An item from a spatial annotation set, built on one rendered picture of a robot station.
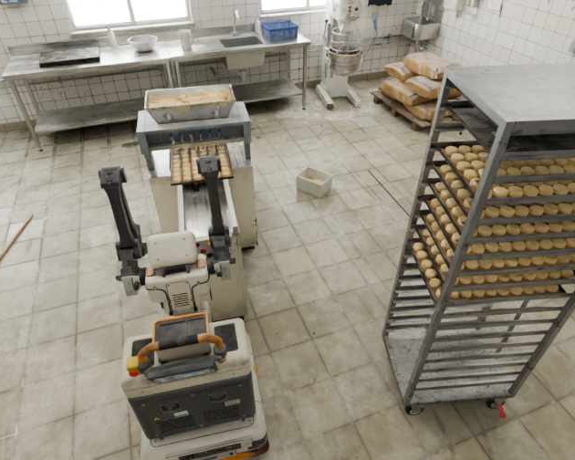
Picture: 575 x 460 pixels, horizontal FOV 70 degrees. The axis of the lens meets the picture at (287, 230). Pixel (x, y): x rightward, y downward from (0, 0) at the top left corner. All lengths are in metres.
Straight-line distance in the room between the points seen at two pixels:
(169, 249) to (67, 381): 1.40
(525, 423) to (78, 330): 2.87
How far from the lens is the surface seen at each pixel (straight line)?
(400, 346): 2.76
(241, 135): 2.90
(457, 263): 1.72
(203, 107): 2.76
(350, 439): 2.58
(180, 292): 1.96
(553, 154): 1.61
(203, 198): 2.66
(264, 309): 3.04
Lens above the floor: 2.35
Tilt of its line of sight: 40 degrees down
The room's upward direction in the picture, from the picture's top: straight up
